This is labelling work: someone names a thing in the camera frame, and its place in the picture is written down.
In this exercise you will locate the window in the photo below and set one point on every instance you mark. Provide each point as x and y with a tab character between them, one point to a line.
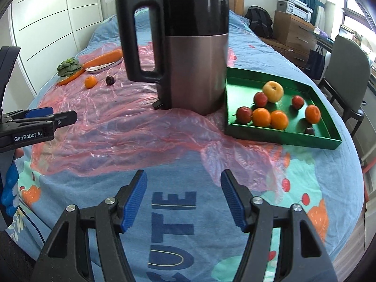
357	20

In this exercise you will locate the white oval plate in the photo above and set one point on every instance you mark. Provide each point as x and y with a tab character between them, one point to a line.
98	69

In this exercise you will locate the white wardrobe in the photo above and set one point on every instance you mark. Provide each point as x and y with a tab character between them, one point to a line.
44	20

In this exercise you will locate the black tote bag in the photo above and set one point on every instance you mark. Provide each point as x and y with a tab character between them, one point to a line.
315	63

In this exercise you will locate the small carrot under greens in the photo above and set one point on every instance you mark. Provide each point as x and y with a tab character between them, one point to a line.
69	80

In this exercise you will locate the wooden headboard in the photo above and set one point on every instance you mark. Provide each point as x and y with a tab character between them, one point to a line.
236	0

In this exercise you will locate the dark purple plum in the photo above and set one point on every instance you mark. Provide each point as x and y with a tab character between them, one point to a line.
110	80
309	130

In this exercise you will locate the small red apple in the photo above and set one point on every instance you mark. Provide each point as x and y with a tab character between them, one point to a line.
260	99
298	102
244	114

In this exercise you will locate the wooden dresser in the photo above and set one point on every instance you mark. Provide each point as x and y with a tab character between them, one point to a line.
293	35

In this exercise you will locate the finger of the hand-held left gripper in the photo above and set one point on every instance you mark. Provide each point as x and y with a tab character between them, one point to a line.
38	112
66	118

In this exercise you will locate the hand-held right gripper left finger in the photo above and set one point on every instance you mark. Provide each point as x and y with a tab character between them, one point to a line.
133	202

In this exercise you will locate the grey chair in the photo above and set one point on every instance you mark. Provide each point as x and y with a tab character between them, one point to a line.
348	70

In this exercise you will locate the yellow apple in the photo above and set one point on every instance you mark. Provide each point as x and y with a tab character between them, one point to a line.
273	91

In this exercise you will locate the low wooden nightstand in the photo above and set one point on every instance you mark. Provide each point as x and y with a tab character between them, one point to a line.
273	47

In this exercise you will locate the white printer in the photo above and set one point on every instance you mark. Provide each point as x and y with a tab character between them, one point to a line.
295	8

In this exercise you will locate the black and steel electric kettle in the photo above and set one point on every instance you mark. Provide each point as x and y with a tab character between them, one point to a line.
194	73

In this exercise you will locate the pink plastic sheet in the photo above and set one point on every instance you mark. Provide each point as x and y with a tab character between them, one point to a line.
117	141

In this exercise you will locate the person's left hand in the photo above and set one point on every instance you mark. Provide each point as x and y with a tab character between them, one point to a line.
8	182

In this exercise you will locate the pink tube frame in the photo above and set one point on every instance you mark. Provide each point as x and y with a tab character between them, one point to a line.
367	169

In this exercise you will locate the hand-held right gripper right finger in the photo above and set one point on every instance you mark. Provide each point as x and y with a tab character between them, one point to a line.
233	202

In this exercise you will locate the green tray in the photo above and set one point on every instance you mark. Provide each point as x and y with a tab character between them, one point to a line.
293	141

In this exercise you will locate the green bok choy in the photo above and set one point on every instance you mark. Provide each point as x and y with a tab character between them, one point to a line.
68	67

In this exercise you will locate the orange mandarin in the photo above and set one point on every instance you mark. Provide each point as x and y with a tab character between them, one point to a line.
261	117
279	120
90	82
312	114

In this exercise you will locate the black backpack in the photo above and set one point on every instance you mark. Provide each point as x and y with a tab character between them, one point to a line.
258	22

